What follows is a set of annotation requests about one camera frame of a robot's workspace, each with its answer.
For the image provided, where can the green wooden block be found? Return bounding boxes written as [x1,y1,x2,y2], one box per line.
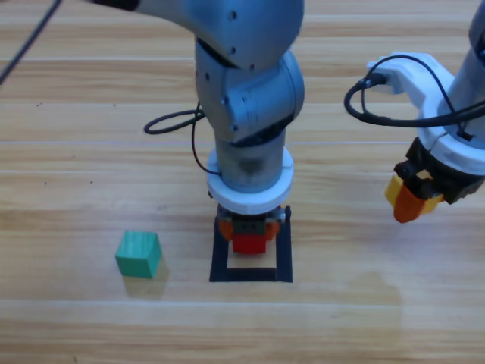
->
[114,230,163,280]

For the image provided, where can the red wooden block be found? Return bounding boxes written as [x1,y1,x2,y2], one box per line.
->
[232,233,266,255]

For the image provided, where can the yellow wooden block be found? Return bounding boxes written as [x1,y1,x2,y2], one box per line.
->
[384,174,445,215]

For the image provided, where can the thick black camera cable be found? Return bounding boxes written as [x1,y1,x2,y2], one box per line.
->
[343,72,485,128]

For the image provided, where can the black tape square outline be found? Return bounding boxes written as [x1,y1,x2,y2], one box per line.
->
[208,204,293,284]

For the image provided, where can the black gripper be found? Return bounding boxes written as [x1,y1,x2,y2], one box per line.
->
[217,204,285,242]
[393,136,485,224]

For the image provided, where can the thin black right cable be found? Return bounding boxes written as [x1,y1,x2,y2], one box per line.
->
[369,55,473,141]

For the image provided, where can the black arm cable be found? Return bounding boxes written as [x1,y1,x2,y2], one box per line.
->
[0,0,64,85]

